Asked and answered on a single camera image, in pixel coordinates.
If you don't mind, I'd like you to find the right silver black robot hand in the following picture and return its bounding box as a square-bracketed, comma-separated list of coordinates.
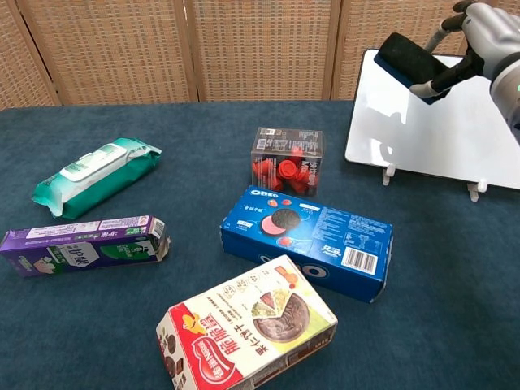
[408, 0, 520, 101]

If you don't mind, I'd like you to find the black blue whiteboard eraser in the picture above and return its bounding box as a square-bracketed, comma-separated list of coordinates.
[373, 32, 451, 107]

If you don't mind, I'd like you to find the white magnetic whiteboard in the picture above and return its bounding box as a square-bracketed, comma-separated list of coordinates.
[344, 48, 520, 191]

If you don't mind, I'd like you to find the woven folding screen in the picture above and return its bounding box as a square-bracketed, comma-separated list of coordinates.
[0, 0, 520, 111]

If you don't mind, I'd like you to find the clear box with red items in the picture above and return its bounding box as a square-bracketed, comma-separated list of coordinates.
[250, 126, 326, 197]

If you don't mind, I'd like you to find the blue Oreo cookie box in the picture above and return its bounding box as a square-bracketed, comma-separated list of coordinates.
[219, 184, 394, 304]

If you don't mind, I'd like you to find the teal table cloth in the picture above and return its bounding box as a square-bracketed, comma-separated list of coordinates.
[0, 99, 520, 390]

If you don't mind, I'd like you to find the red white biscuit box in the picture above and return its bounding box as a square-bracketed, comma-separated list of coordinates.
[156, 254, 339, 390]

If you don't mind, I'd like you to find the green wet wipes pack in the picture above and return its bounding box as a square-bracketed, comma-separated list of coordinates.
[32, 137, 163, 220]

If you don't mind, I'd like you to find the purple toothpaste box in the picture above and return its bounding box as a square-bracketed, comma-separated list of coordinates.
[0, 214, 171, 279]

